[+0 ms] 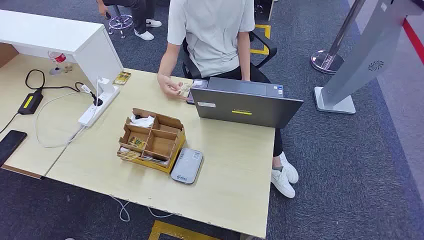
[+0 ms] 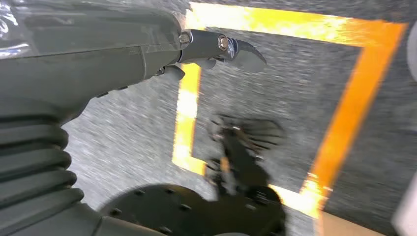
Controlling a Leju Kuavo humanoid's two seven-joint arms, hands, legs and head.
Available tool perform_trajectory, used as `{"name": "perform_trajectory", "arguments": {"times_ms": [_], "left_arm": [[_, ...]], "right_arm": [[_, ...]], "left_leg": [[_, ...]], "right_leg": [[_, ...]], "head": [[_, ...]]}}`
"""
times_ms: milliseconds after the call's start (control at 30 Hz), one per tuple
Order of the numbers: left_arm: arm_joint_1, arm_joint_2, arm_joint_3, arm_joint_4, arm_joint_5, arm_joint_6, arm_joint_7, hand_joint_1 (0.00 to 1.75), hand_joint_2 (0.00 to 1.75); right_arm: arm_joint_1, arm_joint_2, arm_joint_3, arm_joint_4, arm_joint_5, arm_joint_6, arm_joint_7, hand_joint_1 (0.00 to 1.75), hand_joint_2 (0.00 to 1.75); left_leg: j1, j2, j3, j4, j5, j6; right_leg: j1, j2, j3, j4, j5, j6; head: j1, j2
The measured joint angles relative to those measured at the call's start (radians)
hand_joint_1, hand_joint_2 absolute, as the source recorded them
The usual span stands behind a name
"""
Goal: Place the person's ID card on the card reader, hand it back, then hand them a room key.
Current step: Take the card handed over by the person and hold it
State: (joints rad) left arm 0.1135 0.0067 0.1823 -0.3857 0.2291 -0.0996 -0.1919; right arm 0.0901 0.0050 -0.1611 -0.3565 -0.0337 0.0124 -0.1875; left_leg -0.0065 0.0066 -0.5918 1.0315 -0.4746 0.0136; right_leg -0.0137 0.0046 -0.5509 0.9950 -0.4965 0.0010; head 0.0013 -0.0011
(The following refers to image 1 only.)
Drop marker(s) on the person's right hand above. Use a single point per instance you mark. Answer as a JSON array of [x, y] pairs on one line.
[[169, 86]]

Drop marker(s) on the person's right forearm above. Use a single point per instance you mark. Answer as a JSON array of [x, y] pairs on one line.
[[169, 59]]

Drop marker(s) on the person's left forearm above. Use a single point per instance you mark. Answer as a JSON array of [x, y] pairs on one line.
[[244, 56]]

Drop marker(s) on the yellow card pack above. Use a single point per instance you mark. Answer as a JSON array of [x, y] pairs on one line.
[[122, 78]]

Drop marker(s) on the yellow green room key card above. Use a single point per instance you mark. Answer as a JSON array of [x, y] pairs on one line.
[[137, 143]]

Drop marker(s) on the person seated at desk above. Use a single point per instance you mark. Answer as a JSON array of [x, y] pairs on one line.
[[212, 36]]

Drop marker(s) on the person in background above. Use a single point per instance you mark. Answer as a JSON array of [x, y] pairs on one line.
[[139, 13]]

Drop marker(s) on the pale patterned card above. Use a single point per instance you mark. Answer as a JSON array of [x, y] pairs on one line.
[[128, 155]]

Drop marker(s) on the grey card reader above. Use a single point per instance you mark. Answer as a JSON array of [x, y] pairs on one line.
[[187, 165]]

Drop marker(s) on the slim dark smartphone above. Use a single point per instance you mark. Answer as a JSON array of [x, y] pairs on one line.
[[198, 83]]

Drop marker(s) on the white plastic bag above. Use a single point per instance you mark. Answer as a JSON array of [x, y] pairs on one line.
[[143, 122]]

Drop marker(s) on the cardboard desk organizer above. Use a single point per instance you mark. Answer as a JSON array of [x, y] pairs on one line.
[[162, 145]]

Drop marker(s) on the white charger plug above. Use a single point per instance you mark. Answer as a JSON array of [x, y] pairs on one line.
[[105, 85]]

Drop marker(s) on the white papers stack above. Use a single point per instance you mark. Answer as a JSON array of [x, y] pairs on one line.
[[155, 160]]

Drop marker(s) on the white power strip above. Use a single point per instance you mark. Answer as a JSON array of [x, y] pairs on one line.
[[96, 111]]

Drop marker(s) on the grey laptop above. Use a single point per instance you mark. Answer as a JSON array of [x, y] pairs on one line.
[[245, 109]]

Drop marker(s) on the chrome stool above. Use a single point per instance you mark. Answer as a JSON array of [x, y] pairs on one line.
[[121, 22]]

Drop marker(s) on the small brown figurine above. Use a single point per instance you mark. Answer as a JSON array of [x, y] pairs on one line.
[[68, 68]]

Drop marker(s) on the black office chair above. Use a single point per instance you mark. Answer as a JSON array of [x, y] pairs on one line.
[[269, 46]]

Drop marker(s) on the clear bottle with red label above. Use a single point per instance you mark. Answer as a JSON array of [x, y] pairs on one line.
[[58, 58]]

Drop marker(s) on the small grey round base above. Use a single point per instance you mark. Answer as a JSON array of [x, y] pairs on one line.
[[55, 71]]

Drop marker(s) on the white desk shelf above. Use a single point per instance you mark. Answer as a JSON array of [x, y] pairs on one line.
[[49, 33]]

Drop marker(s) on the black power adapter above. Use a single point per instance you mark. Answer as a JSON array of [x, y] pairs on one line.
[[30, 103]]

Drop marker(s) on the large black smartphone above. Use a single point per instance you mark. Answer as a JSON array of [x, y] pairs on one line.
[[10, 144]]

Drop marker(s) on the grey kiosk stand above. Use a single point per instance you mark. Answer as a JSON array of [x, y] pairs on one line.
[[364, 56]]

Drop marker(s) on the chrome stanchion post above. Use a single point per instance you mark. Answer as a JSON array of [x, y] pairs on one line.
[[326, 61]]

